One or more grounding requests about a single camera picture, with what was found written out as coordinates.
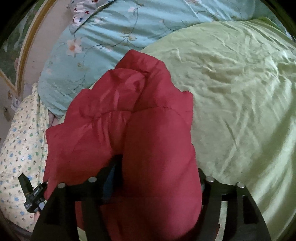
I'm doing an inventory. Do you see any red quilted down coat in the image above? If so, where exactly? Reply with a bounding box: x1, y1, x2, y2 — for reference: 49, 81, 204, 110
44, 50, 202, 240

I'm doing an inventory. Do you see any person's left hand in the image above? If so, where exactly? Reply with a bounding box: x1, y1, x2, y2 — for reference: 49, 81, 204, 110
34, 211, 41, 222

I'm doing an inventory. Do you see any yellow cartoon print pillow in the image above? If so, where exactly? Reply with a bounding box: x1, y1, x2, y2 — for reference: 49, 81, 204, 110
1, 83, 49, 232

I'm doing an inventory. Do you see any gold framed landscape painting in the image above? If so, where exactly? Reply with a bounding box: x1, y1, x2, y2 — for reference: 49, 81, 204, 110
1, 1, 55, 95

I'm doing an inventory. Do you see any light green bed sheet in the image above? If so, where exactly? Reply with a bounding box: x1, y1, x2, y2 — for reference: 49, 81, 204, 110
139, 19, 295, 240

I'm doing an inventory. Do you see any teal floral quilt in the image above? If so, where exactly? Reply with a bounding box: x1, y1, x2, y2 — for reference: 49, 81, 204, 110
38, 1, 287, 118

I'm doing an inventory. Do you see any grey bear print pillow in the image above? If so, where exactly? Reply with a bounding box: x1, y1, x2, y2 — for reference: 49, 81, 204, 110
68, 0, 113, 34

